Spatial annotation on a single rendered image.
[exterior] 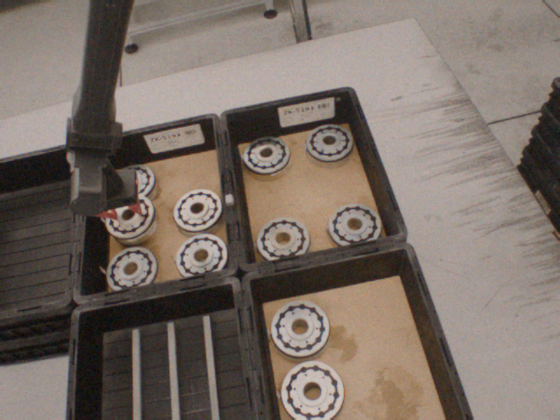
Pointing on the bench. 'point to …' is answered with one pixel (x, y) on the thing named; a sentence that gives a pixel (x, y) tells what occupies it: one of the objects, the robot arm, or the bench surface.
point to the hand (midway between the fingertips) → (127, 213)
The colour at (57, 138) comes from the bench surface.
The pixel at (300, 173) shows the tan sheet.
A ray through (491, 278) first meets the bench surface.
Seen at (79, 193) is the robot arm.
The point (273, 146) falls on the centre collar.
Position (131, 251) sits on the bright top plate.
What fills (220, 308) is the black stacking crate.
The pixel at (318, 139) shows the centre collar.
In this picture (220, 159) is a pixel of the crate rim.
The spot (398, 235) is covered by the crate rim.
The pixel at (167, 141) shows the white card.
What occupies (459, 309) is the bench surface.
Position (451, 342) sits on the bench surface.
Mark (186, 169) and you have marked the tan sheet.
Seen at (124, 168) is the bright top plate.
